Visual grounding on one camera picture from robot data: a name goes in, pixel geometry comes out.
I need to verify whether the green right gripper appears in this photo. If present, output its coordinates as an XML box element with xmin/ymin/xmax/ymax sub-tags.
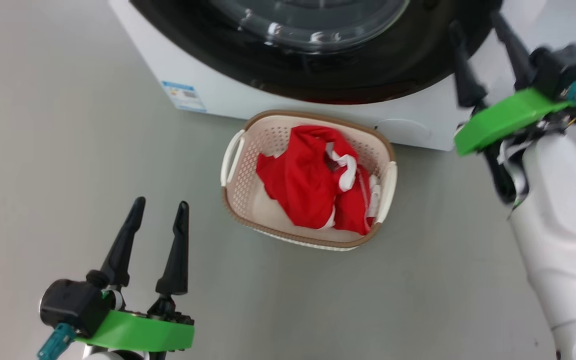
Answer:
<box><xmin>449</xmin><ymin>11</ymin><xmax>571</xmax><ymax>157</ymax></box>

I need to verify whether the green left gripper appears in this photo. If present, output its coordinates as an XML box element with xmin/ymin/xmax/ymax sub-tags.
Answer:
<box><xmin>75</xmin><ymin>196</ymin><xmax>195</xmax><ymax>352</ymax></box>

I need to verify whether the red and white garment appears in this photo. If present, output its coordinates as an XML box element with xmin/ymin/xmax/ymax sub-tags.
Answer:
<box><xmin>255</xmin><ymin>125</ymin><xmax>381</xmax><ymax>236</ymax></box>

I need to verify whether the black round glass washer door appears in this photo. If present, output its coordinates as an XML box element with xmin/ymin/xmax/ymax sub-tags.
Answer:
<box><xmin>129</xmin><ymin>0</ymin><xmax>504</xmax><ymax>105</ymax></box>

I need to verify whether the cream laundry basket brown rim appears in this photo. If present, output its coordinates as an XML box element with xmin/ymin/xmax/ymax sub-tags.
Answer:
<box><xmin>220</xmin><ymin>110</ymin><xmax>398</xmax><ymax>252</ymax></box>

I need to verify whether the white front-load washing machine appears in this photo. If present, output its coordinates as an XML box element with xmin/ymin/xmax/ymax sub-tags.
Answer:
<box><xmin>108</xmin><ymin>0</ymin><xmax>549</xmax><ymax>152</ymax></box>

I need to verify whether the round white filter cover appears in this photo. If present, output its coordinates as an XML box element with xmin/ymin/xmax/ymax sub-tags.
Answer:
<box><xmin>374</xmin><ymin>118</ymin><xmax>433</xmax><ymax>146</ymax></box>

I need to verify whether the blue energy label sticker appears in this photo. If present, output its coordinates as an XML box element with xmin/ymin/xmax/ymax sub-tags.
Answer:
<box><xmin>161</xmin><ymin>80</ymin><xmax>207</xmax><ymax>113</ymax></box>

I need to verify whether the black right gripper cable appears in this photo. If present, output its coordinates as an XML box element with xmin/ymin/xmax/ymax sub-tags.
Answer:
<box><xmin>483</xmin><ymin>145</ymin><xmax>516</xmax><ymax>203</ymax></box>

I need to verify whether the teal left camera connector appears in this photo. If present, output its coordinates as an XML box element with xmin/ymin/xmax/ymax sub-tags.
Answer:
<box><xmin>37</xmin><ymin>322</ymin><xmax>76</xmax><ymax>360</ymax></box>

